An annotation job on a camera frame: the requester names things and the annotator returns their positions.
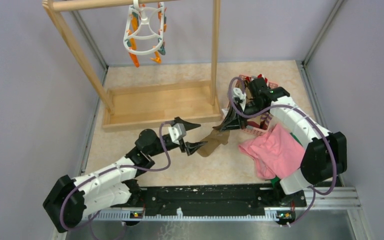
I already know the green cloth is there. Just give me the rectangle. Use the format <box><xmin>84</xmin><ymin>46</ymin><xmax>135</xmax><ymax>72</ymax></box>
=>
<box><xmin>270</xmin><ymin>131</ymin><xmax>305</xmax><ymax>186</ymax></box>

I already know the white round clip hanger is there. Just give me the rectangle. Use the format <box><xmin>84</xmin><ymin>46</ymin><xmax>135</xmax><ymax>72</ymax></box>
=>
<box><xmin>123</xmin><ymin>0</ymin><xmax>167</xmax><ymax>68</ymax></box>

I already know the pink plastic basket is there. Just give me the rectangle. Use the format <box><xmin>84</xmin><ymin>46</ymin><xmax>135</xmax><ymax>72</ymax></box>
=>
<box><xmin>234</xmin><ymin>74</ymin><xmax>279</xmax><ymax>136</ymax></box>

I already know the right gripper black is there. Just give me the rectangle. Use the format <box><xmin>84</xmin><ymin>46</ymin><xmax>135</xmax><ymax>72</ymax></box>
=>
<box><xmin>218</xmin><ymin>100</ymin><xmax>267</xmax><ymax>132</ymax></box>

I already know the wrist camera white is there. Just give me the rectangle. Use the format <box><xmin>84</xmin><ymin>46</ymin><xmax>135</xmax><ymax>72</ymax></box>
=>
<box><xmin>231</xmin><ymin>87</ymin><xmax>247</xmax><ymax>111</ymax></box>
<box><xmin>168</xmin><ymin>126</ymin><xmax>187</xmax><ymax>145</ymax></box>

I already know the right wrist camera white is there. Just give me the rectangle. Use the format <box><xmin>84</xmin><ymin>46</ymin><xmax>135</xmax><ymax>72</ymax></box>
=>
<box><xmin>231</xmin><ymin>87</ymin><xmax>247</xmax><ymax>111</ymax></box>

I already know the purple cable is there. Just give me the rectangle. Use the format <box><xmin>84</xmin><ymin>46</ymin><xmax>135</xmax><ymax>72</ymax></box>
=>
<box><xmin>60</xmin><ymin>121</ymin><xmax>180</xmax><ymax>231</ymax></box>
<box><xmin>227</xmin><ymin>76</ymin><xmax>338</xmax><ymax>226</ymax></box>

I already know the brown sock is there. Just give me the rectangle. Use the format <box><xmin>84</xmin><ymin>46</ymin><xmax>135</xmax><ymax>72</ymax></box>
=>
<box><xmin>196</xmin><ymin>129</ymin><xmax>230</xmax><ymax>158</ymax></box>

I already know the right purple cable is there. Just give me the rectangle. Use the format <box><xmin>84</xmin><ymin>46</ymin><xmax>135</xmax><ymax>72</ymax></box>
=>
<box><xmin>227</xmin><ymin>76</ymin><xmax>338</xmax><ymax>226</ymax></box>

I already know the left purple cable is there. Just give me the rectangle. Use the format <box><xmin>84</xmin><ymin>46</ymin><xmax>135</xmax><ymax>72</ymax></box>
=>
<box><xmin>60</xmin><ymin>121</ymin><xmax>180</xmax><ymax>231</ymax></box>

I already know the pink cloth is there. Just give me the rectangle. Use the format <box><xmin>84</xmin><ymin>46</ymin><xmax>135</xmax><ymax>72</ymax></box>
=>
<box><xmin>238</xmin><ymin>123</ymin><xmax>305</xmax><ymax>180</ymax></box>

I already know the wooden clothes rack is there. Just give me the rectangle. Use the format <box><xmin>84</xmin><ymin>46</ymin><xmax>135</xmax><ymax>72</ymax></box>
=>
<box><xmin>42</xmin><ymin>0</ymin><xmax>221</xmax><ymax>131</ymax></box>

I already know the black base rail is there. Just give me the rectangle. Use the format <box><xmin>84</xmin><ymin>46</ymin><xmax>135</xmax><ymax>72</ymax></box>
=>
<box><xmin>112</xmin><ymin>181</ymin><xmax>307</xmax><ymax>226</ymax></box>

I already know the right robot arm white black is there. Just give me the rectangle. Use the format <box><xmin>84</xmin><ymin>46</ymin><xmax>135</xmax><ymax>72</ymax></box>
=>
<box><xmin>215</xmin><ymin>76</ymin><xmax>347</xmax><ymax>206</ymax></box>

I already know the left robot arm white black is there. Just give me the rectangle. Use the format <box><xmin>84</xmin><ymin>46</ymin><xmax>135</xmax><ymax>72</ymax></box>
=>
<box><xmin>42</xmin><ymin>117</ymin><xmax>205</xmax><ymax>233</ymax></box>

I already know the purple striped tan sock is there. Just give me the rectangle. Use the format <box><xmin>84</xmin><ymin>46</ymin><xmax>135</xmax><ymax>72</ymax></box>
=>
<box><xmin>259</xmin><ymin>111</ymin><xmax>273</xmax><ymax>130</ymax></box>

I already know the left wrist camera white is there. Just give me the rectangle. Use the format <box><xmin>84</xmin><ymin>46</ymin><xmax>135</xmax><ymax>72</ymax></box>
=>
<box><xmin>168</xmin><ymin>126</ymin><xmax>187</xmax><ymax>145</ymax></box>

